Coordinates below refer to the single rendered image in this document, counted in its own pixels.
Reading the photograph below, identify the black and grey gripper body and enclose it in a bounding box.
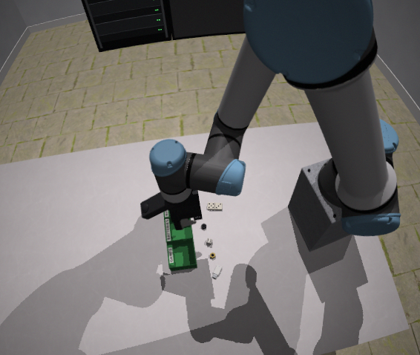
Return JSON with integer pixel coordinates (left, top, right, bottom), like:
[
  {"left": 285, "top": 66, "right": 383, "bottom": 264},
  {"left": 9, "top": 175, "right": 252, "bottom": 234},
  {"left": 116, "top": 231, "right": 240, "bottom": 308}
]
[{"left": 165, "top": 189, "right": 203, "bottom": 222}]

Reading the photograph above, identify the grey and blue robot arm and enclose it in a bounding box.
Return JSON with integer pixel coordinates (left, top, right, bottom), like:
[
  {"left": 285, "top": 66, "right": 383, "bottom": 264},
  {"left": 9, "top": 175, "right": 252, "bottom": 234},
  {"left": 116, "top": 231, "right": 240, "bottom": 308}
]
[{"left": 140, "top": 0, "right": 401, "bottom": 236}]

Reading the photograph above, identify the grey usb stick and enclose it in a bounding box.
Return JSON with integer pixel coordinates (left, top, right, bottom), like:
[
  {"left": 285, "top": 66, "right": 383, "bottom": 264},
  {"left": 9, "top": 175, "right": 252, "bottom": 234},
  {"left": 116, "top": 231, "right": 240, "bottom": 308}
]
[{"left": 213, "top": 265, "right": 222, "bottom": 278}]

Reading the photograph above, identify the white domino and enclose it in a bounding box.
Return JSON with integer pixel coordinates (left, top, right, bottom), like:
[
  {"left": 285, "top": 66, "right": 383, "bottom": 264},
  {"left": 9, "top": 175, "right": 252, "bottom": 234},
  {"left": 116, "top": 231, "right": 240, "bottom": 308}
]
[{"left": 207, "top": 203, "right": 223, "bottom": 210}]

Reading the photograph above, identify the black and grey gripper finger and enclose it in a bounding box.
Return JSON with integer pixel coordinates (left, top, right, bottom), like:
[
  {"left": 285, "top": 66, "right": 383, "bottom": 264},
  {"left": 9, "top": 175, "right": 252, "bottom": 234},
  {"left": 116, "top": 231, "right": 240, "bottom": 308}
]
[{"left": 173, "top": 218, "right": 197, "bottom": 230}]

